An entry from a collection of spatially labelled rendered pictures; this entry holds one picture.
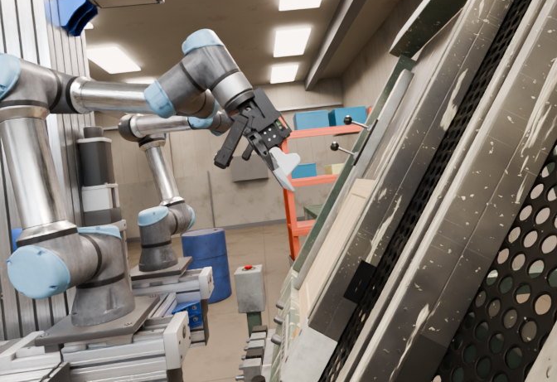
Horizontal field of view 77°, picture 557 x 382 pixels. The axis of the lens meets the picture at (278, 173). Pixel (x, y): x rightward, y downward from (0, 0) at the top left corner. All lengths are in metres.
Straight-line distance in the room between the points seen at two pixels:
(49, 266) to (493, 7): 1.04
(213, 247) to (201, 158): 6.02
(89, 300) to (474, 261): 0.85
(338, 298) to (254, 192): 9.08
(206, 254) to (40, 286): 3.32
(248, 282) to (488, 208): 1.32
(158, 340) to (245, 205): 8.93
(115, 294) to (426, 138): 0.82
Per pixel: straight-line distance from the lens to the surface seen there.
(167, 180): 1.60
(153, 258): 1.46
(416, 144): 0.77
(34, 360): 1.12
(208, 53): 0.73
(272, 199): 9.82
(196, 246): 4.14
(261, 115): 0.72
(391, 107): 1.45
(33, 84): 0.97
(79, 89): 1.02
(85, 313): 1.02
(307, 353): 0.82
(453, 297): 0.45
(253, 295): 1.66
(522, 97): 0.47
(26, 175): 0.92
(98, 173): 1.26
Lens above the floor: 1.34
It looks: level
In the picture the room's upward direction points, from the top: 7 degrees counter-clockwise
